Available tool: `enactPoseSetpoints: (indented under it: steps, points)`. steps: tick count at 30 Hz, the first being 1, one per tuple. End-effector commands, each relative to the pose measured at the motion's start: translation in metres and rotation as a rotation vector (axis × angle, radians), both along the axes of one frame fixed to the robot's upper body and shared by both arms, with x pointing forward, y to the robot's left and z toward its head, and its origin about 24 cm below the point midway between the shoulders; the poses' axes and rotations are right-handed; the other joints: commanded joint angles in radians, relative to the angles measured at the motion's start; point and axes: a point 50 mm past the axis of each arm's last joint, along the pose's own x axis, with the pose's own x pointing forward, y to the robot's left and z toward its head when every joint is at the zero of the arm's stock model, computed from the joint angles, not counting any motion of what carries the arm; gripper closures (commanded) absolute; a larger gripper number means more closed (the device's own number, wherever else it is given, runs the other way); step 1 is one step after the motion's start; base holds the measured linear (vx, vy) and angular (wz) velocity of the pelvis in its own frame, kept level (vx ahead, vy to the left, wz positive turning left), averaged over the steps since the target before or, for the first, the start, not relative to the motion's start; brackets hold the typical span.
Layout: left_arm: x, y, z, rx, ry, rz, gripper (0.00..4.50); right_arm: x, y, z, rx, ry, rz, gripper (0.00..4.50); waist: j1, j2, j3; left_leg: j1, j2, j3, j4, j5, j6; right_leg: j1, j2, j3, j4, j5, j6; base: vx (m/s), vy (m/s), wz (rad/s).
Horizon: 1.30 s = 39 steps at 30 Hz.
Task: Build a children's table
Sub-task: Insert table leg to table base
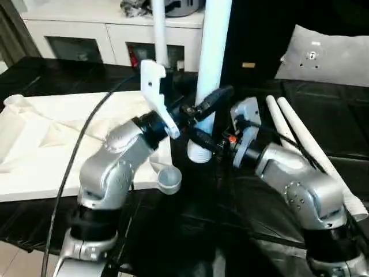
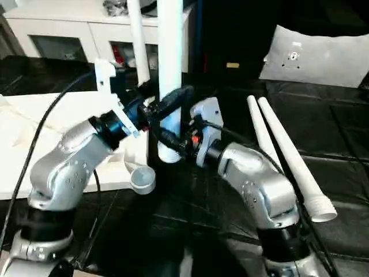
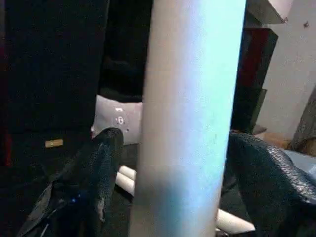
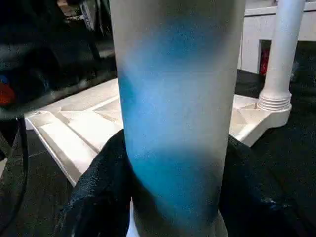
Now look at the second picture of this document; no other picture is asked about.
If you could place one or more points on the cluster of small bottles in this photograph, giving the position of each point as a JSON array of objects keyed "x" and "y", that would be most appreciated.
[{"x": 121, "y": 57}]

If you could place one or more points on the black work mat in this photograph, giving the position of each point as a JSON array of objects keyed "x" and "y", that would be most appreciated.
[{"x": 219, "y": 231}]

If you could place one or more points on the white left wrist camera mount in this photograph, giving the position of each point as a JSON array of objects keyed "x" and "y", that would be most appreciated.
[{"x": 109, "y": 92}]

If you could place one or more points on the white plastic table leg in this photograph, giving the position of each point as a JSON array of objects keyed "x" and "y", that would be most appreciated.
[
  {"x": 170, "y": 57},
  {"x": 138, "y": 40},
  {"x": 294, "y": 161},
  {"x": 262, "y": 130}
]

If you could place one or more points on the white cabinet with glass doors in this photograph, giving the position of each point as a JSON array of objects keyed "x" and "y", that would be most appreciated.
[{"x": 57, "y": 26}]

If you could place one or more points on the white cushion with badge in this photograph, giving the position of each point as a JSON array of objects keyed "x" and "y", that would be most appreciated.
[{"x": 323, "y": 57}]

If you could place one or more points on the grey bag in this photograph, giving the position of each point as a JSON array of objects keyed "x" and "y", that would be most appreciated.
[{"x": 149, "y": 6}]

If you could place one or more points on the black cabinet with yellow label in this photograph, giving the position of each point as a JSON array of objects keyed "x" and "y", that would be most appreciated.
[{"x": 230, "y": 34}]

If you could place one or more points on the white plastic table top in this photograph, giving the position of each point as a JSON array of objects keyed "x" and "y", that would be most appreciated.
[{"x": 34, "y": 133}]

